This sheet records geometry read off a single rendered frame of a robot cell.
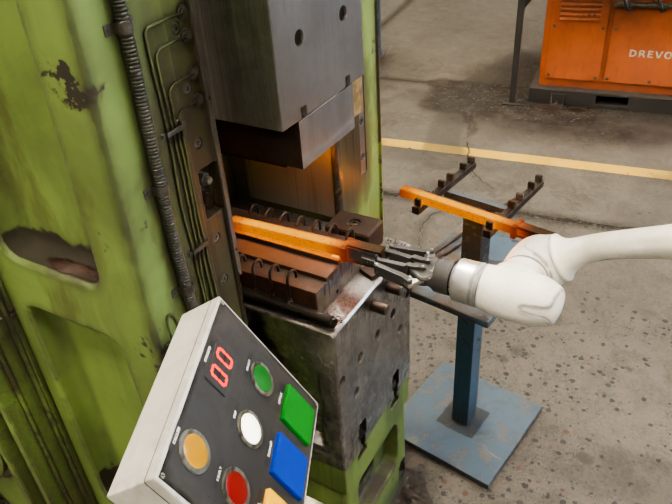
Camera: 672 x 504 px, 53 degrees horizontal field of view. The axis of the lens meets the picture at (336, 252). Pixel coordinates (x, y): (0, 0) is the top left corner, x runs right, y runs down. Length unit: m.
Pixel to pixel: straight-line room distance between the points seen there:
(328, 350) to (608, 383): 1.47
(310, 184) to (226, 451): 0.94
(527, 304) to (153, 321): 0.68
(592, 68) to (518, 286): 3.62
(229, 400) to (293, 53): 0.57
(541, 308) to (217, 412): 0.64
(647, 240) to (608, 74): 3.59
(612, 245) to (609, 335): 1.55
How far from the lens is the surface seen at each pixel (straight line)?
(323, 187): 1.71
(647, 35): 4.75
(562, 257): 1.41
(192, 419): 0.92
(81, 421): 1.78
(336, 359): 1.44
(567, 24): 4.75
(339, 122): 1.33
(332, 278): 1.45
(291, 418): 1.10
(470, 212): 1.74
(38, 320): 1.58
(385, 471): 2.11
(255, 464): 1.00
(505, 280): 1.30
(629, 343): 2.87
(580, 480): 2.37
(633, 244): 1.31
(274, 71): 1.13
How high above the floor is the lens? 1.84
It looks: 35 degrees down
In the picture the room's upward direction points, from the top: 4 degrees counter-clockwise
